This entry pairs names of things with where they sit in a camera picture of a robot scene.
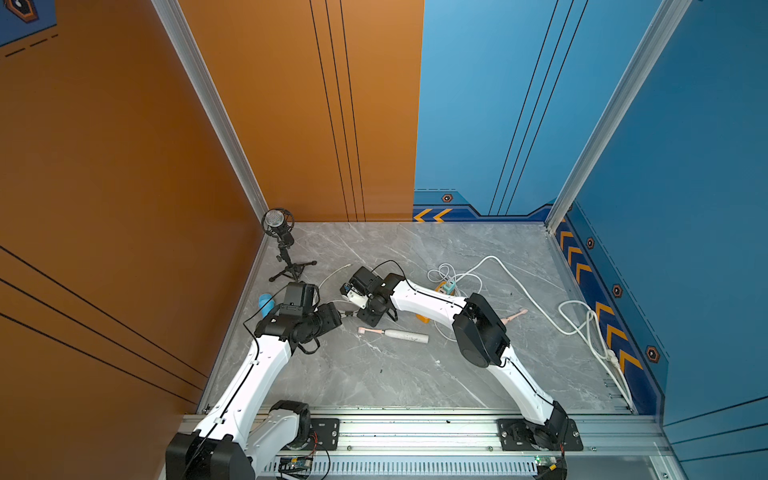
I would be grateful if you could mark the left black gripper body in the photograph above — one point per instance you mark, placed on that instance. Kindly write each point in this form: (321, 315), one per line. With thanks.
(320, 320)

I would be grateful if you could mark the aluminium rail frame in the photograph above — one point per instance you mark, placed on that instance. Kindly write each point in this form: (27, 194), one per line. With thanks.
(464, 444)

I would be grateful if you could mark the pink electric toothbrush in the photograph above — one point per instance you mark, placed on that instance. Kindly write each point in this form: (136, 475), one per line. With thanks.
(514, 316)

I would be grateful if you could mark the black microphone on tripod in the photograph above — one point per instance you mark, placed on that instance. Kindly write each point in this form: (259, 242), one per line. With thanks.
(279, 223)

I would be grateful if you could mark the green circuit board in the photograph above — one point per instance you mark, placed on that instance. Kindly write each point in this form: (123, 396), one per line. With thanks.
(296, 468)
(553, 468)

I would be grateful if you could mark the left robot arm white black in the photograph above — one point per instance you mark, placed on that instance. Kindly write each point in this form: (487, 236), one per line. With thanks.
(226, 444)

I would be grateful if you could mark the blue handheld microphone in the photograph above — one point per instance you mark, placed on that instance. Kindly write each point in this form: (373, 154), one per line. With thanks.
(265, 305)

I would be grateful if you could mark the left green circuit board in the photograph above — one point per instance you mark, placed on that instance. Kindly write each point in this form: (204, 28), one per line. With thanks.
(296, 468)

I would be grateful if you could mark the orange power strip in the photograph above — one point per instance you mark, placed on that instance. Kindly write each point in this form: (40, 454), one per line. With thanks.
(425, 319)

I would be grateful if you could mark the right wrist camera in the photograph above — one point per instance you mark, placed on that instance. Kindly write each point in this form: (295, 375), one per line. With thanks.
(353, 296)

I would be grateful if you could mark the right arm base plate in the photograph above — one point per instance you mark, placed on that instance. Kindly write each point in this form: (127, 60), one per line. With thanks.
(520, 435)

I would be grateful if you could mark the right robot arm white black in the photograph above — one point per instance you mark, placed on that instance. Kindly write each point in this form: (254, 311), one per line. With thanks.
(481, 338)

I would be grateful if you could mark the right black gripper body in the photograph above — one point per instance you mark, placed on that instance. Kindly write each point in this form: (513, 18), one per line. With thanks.
(370, 313)

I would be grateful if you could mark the right green circuit board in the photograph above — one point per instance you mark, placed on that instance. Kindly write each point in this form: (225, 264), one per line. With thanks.
(553, 468)

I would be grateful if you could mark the white electric toothbrush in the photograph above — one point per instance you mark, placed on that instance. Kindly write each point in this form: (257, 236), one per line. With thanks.
(397, 334)

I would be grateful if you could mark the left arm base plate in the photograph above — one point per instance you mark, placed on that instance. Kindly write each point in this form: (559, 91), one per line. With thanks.
(324, 433)

